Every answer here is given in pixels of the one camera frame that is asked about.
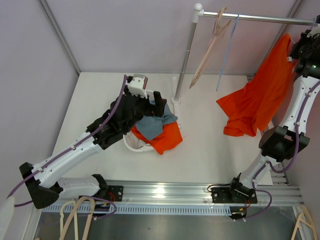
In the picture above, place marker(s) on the orange t-shirt on blue hanger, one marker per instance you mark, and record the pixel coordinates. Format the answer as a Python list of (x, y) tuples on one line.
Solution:
[(252, 107)]

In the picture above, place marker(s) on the blue wire hanger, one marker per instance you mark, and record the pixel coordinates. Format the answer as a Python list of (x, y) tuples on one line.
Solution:
[(296, 30), (227, 52)]

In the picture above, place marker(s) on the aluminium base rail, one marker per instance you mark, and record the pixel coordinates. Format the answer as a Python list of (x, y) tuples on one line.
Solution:
[(193, 199)]

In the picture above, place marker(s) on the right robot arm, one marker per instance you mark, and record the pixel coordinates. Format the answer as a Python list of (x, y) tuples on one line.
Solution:
[(285, 135)]

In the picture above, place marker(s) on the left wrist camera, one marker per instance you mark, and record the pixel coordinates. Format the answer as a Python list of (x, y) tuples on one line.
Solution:
[(137, 86)]

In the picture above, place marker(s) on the beige wooden hanger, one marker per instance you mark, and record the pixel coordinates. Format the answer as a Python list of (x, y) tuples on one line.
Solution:
[(210, 50)]

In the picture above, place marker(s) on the metal clothes rack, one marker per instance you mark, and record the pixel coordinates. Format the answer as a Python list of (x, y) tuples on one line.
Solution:
[(198, 12)]

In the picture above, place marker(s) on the orange t-shirt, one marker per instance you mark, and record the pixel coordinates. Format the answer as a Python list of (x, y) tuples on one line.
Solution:
[(167, 140), (252, 107)]

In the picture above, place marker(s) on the white perforated laundry basket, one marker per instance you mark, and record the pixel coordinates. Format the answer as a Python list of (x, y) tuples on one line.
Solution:
[(137, 145)]

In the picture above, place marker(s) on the green and white t-shirt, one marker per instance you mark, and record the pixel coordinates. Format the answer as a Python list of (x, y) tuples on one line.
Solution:
[(137, 142)]

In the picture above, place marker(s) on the beige hangers lower left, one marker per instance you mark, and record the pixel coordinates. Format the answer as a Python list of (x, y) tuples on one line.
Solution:
[(73, 216)]

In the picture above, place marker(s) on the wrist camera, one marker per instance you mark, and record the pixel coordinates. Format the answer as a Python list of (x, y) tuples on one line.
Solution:
[(314, 31), (137, 86)]

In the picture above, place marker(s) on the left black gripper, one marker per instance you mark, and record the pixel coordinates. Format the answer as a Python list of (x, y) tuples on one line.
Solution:
[(156, 110)]

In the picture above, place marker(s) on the grey-blue t-shirt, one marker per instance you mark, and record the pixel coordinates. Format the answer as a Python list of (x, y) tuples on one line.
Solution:
[(152, 126)]

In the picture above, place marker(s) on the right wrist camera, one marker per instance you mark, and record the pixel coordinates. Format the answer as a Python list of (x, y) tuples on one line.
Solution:
[(314, 31)]

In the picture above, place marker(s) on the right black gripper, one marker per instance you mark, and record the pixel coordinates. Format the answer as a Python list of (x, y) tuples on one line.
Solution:
[(294, 54)]

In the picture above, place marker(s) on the beige hanger lower right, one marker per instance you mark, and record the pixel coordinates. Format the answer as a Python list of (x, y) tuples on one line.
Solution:
[(304, 225)]

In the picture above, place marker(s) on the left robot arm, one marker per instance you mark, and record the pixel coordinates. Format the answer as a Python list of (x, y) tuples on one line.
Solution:
[(45, 182)]

